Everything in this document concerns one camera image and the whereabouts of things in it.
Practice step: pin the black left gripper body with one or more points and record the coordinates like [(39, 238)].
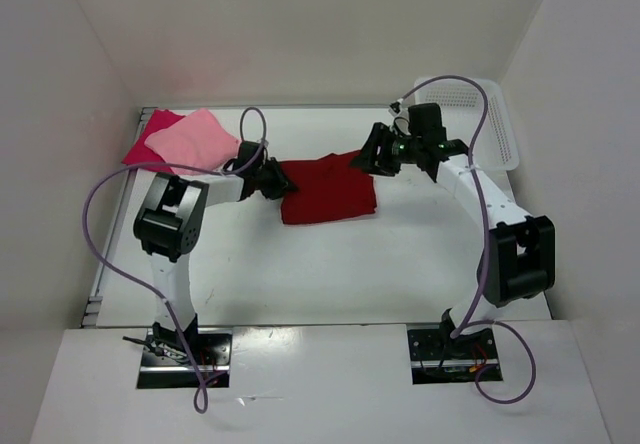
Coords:
[(270, 180)]

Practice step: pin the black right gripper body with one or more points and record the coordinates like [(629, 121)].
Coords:
[(404, 149)]

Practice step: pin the dark red t shirt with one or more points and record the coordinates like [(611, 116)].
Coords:
[(328, 190)]

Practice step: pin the light pink t shirt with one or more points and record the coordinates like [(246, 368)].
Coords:
[(197, 140)]

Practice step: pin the magenta t shirt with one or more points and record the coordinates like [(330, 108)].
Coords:
[(140, 153)]

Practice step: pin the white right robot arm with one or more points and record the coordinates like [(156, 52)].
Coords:
[(518, 249)]

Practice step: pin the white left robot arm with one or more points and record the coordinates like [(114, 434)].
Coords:
[(169, 225)]

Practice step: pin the white plastic basket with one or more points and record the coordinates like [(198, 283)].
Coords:
[(462, 107)]

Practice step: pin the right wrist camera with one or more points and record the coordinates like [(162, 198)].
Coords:
[(425, 121)]

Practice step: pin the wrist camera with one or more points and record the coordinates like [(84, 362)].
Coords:
[(251, 156), (425, 121)]

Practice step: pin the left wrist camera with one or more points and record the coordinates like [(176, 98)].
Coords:
[(251, 156)]

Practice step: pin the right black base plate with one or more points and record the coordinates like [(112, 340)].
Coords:
[(435, 360)]

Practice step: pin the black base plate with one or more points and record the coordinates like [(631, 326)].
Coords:
[(167, 369), (435, 360)]

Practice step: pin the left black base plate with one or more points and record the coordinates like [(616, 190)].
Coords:
[(167, 369)]

